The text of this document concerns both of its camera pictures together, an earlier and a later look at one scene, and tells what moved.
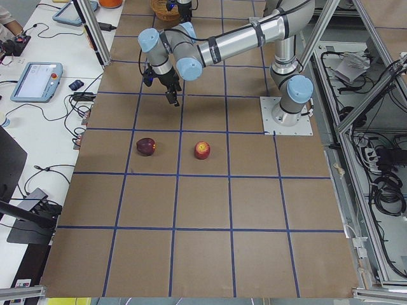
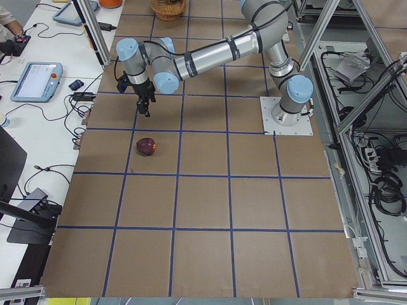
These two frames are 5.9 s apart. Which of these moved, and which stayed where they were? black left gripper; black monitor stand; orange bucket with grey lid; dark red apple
Moved: black left gripper
Stayed: black monitor stand; dark red apple; orange bucket with grey lid
